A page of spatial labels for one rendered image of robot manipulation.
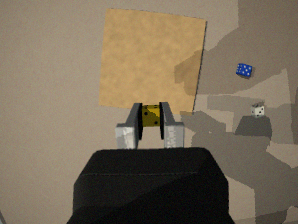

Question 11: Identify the tan square mat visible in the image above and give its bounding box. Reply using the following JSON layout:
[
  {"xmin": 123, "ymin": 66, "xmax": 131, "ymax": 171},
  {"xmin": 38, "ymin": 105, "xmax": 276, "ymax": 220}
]
[{"xmin": 99, "ymin": 8, "xmax": 206, "ymax": 116}]

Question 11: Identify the white die with black pips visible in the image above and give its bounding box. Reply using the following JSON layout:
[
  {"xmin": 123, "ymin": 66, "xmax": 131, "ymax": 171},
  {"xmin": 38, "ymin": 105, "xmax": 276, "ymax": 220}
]
[{"xmin": 250, "ymin": 104, "xmax": 264, "ymax": 118}]

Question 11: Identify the blue die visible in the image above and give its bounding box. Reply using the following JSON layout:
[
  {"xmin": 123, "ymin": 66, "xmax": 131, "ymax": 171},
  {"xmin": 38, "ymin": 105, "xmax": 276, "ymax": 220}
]
[{"xmin": 236, "ymin": 63, "xmax": 252, "ymax": 77}]

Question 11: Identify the yellow die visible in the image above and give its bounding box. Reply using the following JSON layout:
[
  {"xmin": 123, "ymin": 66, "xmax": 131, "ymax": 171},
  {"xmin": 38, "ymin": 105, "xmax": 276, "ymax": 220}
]
[{"xmin": 142, "ymin": 105, "xmax": 160, "ymax": 127}]

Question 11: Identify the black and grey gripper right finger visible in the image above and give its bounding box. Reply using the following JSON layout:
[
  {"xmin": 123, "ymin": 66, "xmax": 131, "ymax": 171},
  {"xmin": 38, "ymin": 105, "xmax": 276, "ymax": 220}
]
[{"xmin": 159, "ymin": 102, "xmax": 185, "ymax": 148}]

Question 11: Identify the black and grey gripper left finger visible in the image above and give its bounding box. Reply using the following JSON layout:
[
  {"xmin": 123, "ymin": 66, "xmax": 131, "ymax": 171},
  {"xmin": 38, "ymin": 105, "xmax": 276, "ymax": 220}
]
[{"xmin": 115, "ymin": 103, "xmax": 143, "ymax": 149}]

